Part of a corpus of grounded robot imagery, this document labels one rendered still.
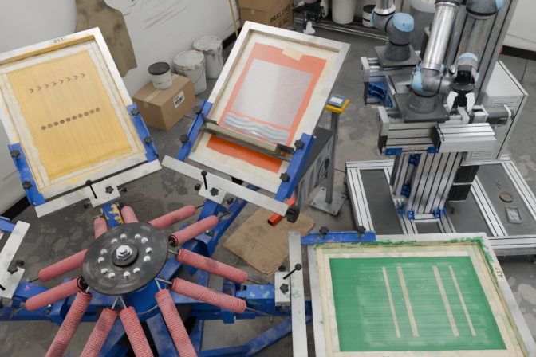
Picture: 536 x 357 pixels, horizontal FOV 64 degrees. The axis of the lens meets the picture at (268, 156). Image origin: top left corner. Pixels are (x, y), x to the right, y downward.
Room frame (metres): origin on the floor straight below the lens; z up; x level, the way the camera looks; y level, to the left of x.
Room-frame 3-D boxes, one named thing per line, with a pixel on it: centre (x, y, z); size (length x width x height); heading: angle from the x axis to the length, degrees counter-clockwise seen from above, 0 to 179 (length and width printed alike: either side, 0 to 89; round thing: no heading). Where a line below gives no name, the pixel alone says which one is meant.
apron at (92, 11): (3.28, 1.30, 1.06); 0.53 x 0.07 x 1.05; 147
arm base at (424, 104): (1.69, -0.78, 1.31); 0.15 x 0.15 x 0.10
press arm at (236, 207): (1.40, 0.19, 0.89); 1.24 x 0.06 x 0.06; 147
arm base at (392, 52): (2.19, -0.79, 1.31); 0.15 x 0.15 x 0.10
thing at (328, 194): (2.17, -0.45, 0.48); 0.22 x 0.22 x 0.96; 57
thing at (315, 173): (1.71, -0.23, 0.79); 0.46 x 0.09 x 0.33; 147
